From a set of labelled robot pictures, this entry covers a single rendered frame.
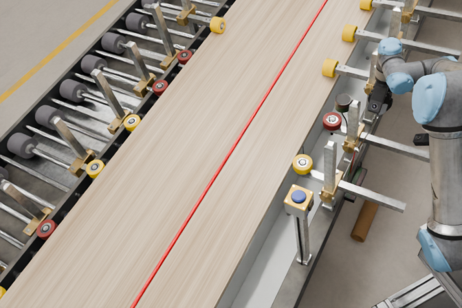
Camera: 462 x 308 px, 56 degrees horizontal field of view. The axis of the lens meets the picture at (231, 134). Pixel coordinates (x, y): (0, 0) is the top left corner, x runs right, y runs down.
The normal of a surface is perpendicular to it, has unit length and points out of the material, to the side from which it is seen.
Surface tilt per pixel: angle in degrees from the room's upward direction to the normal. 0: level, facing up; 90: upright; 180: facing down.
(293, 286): 0
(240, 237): 0
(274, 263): 0
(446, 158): 59
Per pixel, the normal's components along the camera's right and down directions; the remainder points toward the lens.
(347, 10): -0.17, -0.59
